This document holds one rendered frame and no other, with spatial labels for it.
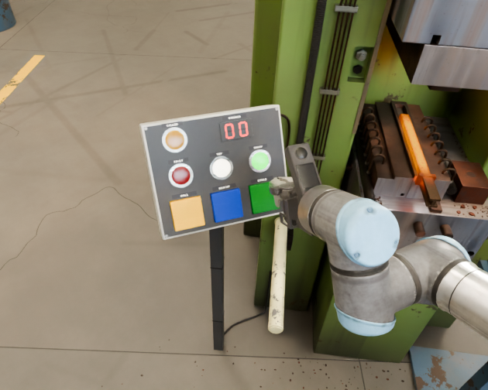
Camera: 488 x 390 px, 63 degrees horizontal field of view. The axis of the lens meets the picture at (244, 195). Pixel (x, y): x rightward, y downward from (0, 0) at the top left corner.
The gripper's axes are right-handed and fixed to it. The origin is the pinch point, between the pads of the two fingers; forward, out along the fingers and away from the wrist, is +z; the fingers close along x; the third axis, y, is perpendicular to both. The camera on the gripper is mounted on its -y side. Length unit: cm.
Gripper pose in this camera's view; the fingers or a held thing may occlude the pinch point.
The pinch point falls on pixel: (276, 179)
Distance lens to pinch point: 90.1
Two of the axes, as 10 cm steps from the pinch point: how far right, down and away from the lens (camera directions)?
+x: 9.5, -2.0, 2.6
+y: 1.3, 9.6, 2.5
